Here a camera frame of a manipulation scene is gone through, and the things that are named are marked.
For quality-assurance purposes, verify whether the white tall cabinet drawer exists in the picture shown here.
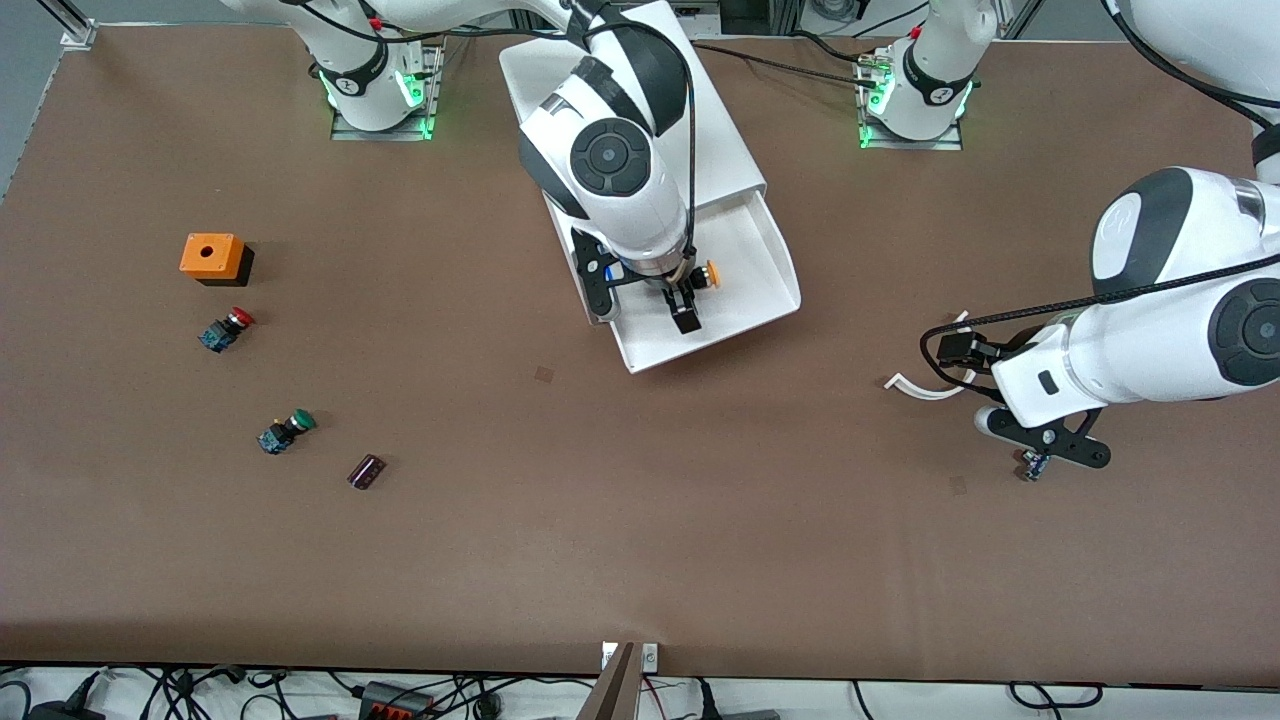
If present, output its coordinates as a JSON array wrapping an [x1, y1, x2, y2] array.
[[605, 190, 803, 374]]

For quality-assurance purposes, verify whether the white drawer cabinet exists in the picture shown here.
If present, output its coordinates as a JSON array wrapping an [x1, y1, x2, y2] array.
[[498, 0, 768, 321]]

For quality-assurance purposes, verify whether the green pushbutton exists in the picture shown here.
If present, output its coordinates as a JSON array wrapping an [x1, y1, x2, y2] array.
[[257, 408, 317, 456]]

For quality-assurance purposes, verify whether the red mushroom pushbutton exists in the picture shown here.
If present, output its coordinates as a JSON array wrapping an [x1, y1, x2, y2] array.
[[197, 307, 255, 353]]

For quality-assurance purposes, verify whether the orange box with hole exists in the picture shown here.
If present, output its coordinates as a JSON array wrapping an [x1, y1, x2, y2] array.
[[179, 233, 256, 288]]

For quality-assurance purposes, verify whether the black power strip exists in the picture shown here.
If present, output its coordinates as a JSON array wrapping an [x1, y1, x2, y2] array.
[[358, 680, 438, 720]]

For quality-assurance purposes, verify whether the white curved plastic bracket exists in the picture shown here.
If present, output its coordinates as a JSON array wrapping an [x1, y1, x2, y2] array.
[[885, 311, 976, 401]]

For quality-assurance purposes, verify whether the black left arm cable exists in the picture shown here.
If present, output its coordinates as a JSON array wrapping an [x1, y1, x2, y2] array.
[[918, 0, 1280, 399]]

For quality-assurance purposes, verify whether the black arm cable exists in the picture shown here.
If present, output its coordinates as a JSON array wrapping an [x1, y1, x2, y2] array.
[[918, 0, 1280, 399], [290, 0, 698, 256]]

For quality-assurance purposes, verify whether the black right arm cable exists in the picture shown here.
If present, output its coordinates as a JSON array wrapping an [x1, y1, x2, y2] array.
[[290, 0, 698, 256]]

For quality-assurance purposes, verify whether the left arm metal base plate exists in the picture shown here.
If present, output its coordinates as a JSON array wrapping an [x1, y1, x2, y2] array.
[[858, 45, 966, 153]]

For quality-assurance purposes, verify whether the black cable on table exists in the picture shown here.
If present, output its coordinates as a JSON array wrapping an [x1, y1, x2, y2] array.
[[690, 40, 891, 91]]

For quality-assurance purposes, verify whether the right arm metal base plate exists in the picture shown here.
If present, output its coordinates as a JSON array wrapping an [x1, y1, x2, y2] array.
[[330, 40, 443, 142]]

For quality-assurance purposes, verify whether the black looped floor cable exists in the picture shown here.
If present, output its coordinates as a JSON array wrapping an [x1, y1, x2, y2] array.
[[1008, 682, 1106, 711]]

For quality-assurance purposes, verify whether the aluminium frame post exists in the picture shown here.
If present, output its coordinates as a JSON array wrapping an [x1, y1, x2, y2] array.
[[35, 0, 101, 51]]

